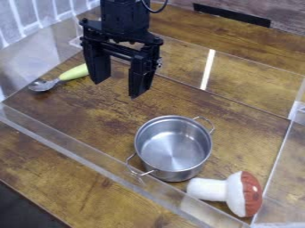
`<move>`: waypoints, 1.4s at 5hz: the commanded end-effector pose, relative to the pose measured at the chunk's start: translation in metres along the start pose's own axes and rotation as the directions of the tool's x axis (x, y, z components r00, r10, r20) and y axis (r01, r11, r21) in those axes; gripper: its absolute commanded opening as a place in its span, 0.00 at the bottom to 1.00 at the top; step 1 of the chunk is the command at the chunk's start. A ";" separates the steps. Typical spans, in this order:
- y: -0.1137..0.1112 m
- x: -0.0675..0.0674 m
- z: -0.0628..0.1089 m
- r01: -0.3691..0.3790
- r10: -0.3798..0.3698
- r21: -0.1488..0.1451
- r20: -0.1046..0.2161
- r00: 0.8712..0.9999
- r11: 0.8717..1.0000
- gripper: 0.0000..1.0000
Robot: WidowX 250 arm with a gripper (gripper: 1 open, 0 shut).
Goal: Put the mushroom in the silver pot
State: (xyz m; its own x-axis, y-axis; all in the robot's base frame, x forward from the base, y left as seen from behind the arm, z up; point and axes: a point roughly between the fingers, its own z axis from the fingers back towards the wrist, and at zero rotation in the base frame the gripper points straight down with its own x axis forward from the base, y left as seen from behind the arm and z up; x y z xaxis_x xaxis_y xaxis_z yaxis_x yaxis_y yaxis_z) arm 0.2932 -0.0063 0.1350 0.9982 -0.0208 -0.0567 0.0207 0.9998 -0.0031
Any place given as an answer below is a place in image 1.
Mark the spoon with green handle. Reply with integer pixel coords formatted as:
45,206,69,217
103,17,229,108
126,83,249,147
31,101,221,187
27,64,89,92

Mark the clear acrylic triangle stand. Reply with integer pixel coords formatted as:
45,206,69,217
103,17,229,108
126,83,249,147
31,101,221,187
70,26,83,48

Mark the silver steel pot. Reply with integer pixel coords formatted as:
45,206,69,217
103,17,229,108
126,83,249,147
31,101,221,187
126,115,216,183

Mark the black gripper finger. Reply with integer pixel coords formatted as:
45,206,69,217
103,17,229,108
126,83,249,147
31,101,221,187
82,41,111,85
129,55,162,99

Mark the plush red white mushroom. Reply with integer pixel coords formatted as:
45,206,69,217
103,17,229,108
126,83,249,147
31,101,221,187
188,171,263,217

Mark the black strip on table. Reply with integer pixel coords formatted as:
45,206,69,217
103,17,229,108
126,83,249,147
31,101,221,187
193,3,272,28

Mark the clear acrylic enclosure wall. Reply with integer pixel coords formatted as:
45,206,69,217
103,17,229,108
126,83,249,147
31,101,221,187
0,102,305,228

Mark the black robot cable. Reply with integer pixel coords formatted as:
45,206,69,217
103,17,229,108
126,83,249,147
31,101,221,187
141,0,170,14

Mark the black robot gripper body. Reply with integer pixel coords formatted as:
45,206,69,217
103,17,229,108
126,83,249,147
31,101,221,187
81,0,165,64

